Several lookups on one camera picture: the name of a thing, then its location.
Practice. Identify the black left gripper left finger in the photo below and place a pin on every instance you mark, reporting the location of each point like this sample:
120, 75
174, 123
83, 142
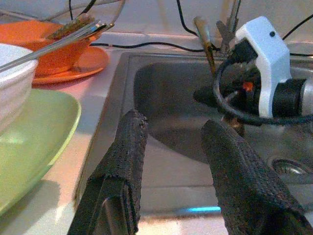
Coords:
122, 159

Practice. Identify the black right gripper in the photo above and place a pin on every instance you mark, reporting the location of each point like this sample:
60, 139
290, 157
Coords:
252, 102

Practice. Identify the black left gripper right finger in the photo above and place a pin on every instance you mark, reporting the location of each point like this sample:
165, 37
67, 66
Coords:
244, 183

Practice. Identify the brown wooden utensil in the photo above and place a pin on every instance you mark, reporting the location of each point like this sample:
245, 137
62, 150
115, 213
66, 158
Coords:
201, 29
71, 25

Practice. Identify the green plate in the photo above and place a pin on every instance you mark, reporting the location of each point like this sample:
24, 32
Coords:
36, 137

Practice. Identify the white bowl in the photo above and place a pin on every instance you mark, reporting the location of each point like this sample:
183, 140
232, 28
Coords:
12, 85

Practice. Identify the stainless steel sink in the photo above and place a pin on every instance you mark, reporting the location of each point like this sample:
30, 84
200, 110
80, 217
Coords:
171, 98

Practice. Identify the metal sink drain strainer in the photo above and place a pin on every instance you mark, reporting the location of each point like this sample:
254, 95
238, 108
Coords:
291, 169

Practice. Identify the metal sink faucet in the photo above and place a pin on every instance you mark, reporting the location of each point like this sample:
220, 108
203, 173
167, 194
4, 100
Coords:
228, 34

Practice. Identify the orange plate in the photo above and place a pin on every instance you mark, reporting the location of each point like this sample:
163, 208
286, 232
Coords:
93, 61

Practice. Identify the silver metal utensil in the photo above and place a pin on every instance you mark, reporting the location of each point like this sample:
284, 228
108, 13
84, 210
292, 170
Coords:
80, 33

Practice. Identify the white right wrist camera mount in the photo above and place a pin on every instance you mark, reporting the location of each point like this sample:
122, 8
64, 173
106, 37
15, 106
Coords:
269, 61

